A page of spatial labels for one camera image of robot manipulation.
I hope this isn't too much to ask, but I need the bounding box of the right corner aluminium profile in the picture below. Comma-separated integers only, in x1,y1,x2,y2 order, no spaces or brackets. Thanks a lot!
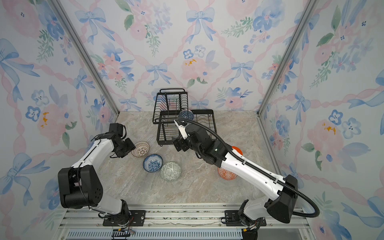
257,0,318,118

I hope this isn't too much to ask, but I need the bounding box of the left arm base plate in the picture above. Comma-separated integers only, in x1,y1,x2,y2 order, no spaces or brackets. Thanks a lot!
103,210,147,227

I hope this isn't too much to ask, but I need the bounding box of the green patterned bowl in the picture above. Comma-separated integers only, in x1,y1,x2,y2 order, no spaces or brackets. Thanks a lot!
161,162,182,182

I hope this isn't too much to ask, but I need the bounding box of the brown white patterned bowl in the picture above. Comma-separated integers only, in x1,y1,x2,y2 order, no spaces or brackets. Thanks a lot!
131,141,150,158

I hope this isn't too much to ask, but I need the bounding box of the aluminium mounting rail frame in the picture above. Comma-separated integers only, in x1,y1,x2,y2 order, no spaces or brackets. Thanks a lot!
52,204,315,240

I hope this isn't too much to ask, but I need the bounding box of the black wire dish rack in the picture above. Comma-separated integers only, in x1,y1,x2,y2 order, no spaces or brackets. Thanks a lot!
152,87,218,147

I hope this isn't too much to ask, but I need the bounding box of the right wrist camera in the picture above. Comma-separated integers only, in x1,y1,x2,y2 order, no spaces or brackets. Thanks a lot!
174,120,188,140

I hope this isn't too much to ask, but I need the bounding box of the blue floral bowl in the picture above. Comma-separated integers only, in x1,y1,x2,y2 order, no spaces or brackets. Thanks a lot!
143,154,163,173

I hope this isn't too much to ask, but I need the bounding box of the corner aluminium profile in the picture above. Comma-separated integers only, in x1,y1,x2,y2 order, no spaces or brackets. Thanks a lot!
257,0,318,118
48,0,120,116

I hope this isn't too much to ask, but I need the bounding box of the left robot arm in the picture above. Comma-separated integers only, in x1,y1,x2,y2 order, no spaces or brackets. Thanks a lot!
58,123,136,227

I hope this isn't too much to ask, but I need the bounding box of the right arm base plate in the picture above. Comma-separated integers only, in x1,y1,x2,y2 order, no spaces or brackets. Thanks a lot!
221,210,267,228

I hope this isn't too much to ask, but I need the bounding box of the dark blue patterned bowl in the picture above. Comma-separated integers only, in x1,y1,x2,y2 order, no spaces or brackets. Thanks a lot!
178,110,195,121

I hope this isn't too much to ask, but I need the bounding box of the orange bowl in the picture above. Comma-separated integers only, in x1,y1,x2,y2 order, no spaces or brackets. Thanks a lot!
232,146,243,155

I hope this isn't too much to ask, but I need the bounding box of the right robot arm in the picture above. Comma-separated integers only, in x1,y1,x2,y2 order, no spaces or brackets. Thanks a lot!
173,120,298,226

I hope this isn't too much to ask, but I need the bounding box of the red patterned bowl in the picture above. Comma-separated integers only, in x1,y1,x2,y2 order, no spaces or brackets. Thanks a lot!
218,168,238,181

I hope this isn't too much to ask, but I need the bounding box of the left corner aluminium profile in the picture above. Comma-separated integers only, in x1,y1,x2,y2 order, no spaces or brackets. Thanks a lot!
48,0,120,116

